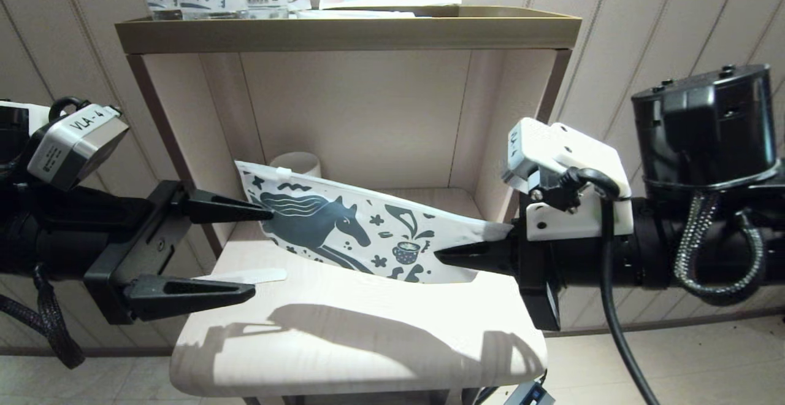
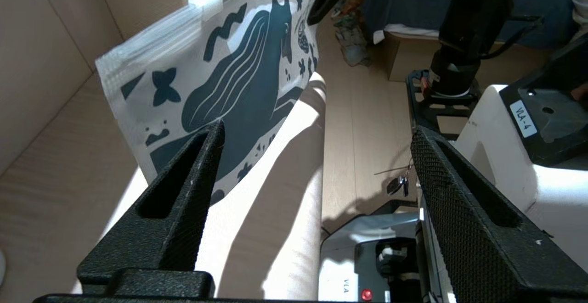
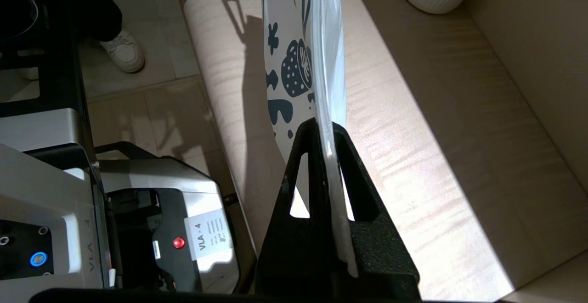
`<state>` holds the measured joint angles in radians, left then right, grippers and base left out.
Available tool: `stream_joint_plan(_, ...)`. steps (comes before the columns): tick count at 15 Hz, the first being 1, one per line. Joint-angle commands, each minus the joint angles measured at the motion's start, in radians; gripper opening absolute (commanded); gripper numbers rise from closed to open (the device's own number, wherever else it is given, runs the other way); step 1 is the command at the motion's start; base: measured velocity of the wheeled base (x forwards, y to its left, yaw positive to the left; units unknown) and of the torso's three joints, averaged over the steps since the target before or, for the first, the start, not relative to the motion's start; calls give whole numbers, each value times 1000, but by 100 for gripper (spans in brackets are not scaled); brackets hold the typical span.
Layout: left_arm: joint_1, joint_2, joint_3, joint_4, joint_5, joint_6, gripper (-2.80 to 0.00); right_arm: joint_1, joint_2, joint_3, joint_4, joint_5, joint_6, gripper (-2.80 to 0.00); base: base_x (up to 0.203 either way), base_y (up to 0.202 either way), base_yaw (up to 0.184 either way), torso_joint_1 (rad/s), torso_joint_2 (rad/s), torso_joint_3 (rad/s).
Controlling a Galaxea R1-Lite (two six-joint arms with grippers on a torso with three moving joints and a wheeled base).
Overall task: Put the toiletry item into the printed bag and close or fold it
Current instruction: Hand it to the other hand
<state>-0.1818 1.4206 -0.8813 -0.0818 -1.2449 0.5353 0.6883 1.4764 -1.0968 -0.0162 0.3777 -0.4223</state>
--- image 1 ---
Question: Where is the white horse-print pouch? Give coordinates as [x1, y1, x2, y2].
[235, 160, 515, 284]

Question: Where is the white plastic comb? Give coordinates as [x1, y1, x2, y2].
[193, 268, 288, 285]

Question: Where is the white ribbed mug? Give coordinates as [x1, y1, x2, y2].
[269, 152, 321, 179]

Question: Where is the blue black floor device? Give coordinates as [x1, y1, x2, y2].
[503, 380, 556, 405]

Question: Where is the light wood open cabinet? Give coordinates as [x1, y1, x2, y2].
[115, 6, 582, 405]

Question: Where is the olive brown tray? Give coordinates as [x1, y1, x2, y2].
[115, 6, 582, 56]

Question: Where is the smooth black camera cable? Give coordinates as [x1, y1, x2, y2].
[561, 168, 660, 405]

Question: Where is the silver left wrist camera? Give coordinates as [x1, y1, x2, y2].
[28, 104, 129, 191]

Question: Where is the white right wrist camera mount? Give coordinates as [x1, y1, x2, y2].
[502, 118, 634, 241]

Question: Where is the braided right arm cable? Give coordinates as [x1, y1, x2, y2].
[673, 190, 766, 298]

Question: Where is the black left camera cable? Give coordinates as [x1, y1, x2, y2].
[49, 97, 93, 123]

